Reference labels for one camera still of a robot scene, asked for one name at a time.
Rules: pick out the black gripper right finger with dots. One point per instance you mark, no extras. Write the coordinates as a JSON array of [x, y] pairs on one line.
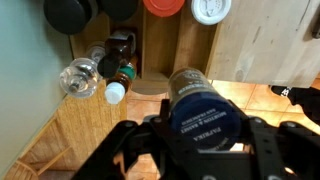
[[261, 158]]

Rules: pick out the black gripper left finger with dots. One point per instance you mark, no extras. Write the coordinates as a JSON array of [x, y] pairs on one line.
[[165, 110]]

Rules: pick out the blue lid spice bottle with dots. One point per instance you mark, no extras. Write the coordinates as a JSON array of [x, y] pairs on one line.
[[199, 113]]

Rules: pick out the brown bottle white cap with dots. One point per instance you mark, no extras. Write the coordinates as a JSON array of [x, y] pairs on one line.
[[117, 87]]

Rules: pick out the wooden spice tray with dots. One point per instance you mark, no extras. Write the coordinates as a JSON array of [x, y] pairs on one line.
[[164, 44]]

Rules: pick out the dark brown dropper bottle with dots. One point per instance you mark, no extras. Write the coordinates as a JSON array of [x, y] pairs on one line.
[[120, 46]]

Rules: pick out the clear glass stopper bottle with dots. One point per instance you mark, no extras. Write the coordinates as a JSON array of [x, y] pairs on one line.
[[80, 79]]

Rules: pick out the red lid jar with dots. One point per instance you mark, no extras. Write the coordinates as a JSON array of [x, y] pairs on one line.
[[163, 8]]

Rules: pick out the white lid spice bottle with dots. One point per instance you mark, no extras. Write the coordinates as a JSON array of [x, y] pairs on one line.
[[210, 12]]

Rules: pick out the black lid jar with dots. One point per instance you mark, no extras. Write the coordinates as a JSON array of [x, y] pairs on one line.
[[69, 16]]

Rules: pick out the wooden chair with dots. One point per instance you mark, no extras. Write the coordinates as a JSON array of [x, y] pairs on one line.
[[44, 151]]

